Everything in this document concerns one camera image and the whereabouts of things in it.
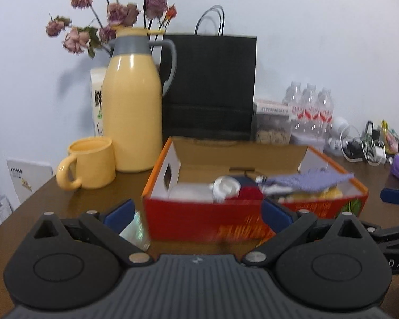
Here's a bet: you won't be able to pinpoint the translucent box of white beads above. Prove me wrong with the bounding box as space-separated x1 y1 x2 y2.
168 184 217 202

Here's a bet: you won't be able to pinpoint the yellow mug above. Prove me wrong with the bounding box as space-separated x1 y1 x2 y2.
56 137 117 191

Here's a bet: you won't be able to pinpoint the tangle of charger cables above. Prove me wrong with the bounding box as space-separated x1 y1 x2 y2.
341 121 391 166

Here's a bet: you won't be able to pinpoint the dried rose bouquet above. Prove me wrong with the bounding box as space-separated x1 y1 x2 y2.
46 0 177 58

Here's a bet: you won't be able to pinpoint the white round gadget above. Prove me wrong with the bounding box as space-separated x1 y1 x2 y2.
324 116 350 155

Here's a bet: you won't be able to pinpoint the yellow white plush toy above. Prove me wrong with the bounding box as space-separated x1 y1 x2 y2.
286 186 343 203

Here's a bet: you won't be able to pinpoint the white milk carton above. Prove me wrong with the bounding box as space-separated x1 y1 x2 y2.
90 67 109 137

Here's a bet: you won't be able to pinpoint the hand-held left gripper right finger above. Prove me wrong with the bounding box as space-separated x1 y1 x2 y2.
241 198 363 268

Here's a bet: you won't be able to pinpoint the clear water bottle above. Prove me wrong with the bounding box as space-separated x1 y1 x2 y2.
316 87 334 140
282 81 302 137
301 84 319 138

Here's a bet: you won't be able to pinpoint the red cardboard box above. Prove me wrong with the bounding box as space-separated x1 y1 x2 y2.
141 136 369 242

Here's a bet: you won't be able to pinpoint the black paper bag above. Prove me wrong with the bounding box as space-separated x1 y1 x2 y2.
160 5 257 142

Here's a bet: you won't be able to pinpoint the large white bottle cap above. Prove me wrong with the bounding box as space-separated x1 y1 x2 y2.
213 175 242 203

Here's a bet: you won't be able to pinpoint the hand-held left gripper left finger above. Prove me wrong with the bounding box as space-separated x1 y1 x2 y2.
33 199 153 267

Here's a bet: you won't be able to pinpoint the yellow green snack packets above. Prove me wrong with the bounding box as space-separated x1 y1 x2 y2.
381 120 399 153

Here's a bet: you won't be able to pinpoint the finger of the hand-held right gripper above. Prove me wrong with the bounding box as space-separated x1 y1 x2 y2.
358 220 399 245
380 188 399 204

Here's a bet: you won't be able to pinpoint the iridescent plastic wrap ball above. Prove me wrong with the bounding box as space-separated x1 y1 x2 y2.
119 210 151 250

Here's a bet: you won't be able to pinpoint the yellow thermos jug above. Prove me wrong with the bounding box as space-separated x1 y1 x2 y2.
101 28 177 173

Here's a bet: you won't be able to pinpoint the clear snack container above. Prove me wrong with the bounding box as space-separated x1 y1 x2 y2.
253 99 293 145

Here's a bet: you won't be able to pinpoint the purple woven cloth pouch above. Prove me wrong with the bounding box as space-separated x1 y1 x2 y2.
264 171 355 189

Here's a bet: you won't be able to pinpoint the red artificial rose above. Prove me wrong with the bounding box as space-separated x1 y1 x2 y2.
225 186 265 201

